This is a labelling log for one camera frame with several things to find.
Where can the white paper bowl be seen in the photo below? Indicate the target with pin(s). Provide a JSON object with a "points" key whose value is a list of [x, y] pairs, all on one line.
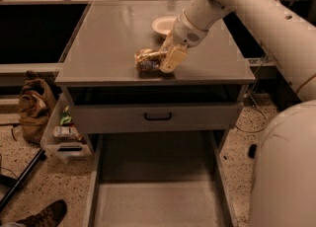
{"points": [[163, 25]]}

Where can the brown canvas bag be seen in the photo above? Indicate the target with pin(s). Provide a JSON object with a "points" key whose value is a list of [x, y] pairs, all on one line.
{"points": [[36, 104]]}

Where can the black metal floor bar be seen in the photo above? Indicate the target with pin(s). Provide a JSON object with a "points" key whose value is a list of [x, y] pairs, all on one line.
{"points": [[12, 185]]}

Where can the grey open lower drawer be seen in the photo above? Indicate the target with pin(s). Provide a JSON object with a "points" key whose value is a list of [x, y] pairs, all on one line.
{"points": [[158, 179]]}

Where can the black drawer handle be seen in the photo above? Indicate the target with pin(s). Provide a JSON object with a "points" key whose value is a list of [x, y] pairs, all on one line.
{"points": [[157, 116]]}

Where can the white packaged item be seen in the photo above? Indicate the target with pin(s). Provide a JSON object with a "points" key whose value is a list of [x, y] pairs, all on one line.
{"points": [[69, 133]]}

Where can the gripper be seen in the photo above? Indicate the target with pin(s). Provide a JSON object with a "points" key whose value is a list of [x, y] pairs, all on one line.
{"points": [[185, 33]]}

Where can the clear plastic storage bin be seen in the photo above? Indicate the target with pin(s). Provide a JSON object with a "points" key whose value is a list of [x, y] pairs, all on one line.
{"points": [[64, 149]]}

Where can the grey closed upper drawer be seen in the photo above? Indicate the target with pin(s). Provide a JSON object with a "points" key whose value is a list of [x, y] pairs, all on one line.
{"points": [[129, 118]]}

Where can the brown shoe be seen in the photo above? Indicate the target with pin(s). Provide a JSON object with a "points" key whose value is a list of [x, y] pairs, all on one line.
{"points": [[51, 216]]}

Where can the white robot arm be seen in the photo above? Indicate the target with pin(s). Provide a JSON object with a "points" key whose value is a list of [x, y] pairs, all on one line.
{"points": [[284, 184]]}

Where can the green snack packet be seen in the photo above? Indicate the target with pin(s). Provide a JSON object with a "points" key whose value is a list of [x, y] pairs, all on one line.
{"points": [[66, 118]]}

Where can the grey drawer cabinet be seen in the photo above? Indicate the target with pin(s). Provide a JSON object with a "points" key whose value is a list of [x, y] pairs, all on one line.
{"points": [[113, 83]]}

